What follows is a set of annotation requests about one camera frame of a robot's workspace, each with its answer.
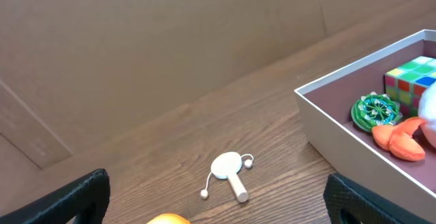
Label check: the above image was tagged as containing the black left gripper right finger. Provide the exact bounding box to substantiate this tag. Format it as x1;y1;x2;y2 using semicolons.
323;173;430;224

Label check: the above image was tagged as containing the green round spinning top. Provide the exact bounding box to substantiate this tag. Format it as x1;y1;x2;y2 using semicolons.
350;91;403;132

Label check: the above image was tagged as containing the white wooden rattle drum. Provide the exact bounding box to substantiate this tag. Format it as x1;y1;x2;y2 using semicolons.
200;151;254;203

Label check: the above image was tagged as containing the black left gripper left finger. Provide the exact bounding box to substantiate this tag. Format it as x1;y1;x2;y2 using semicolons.
1;168;110;224

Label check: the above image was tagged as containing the orange dinosaur figure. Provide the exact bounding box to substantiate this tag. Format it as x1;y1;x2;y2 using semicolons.
147;213;191;224

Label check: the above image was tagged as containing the white box with pink inside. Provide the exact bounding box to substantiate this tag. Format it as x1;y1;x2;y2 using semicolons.
295;29;435;223

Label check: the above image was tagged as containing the white plush duck toy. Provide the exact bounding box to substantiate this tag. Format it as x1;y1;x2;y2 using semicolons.
371;83;435;161

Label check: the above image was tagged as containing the multicoloured puzzle cube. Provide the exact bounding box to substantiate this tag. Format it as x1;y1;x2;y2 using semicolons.
384;56;435;117

